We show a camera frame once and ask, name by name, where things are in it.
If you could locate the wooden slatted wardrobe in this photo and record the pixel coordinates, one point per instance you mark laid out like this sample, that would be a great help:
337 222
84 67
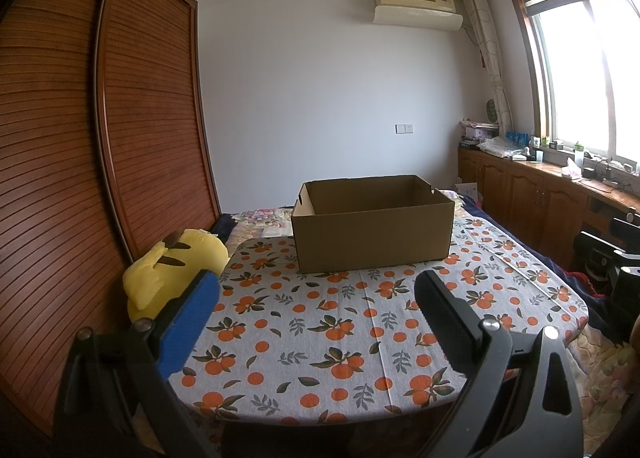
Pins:
150 128

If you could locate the stack of pink boxes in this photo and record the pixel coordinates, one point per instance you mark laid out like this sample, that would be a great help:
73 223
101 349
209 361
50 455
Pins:
480 133

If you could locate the white air conditioner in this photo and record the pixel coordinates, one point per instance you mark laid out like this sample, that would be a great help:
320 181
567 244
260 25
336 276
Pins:
415 15

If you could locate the dark blue cloth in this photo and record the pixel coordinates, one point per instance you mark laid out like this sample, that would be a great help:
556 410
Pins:
223 226

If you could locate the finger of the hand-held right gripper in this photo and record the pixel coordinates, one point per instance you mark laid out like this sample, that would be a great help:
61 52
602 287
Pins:
627 228

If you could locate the round brown fan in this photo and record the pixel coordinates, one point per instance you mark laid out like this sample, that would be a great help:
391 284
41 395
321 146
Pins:
492 111

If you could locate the window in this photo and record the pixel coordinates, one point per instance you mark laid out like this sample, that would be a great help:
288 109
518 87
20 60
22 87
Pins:
575 88

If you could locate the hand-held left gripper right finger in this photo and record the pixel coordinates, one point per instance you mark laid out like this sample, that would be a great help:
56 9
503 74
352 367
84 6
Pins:
445 323

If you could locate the yellow plush toy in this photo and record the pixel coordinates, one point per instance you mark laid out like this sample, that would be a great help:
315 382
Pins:
160 273

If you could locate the brown cardboard box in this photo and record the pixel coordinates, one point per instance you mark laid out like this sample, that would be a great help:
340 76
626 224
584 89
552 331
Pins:
370 243

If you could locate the white wall switch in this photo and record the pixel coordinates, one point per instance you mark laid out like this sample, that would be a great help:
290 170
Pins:
404 128

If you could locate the clear plastic bag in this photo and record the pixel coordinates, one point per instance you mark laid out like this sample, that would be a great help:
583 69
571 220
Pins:
500 148

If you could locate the black chair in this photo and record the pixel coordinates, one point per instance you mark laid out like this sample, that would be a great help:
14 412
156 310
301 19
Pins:
597 260

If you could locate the tissue box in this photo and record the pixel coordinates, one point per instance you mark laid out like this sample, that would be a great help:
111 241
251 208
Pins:
572 171

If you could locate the wooden sideboard cabinet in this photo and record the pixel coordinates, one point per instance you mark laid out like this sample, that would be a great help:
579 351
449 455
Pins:
525 203

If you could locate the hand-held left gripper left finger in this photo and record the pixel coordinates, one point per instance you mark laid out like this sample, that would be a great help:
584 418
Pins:
192 318

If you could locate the white paper bag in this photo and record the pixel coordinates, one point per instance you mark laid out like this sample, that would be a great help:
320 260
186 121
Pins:
466 191

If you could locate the orange print tablecloth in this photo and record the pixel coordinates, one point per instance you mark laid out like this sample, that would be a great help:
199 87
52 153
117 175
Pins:
325 338

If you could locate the patterned curtain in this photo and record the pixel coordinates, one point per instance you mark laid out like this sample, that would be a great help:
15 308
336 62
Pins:
487 48

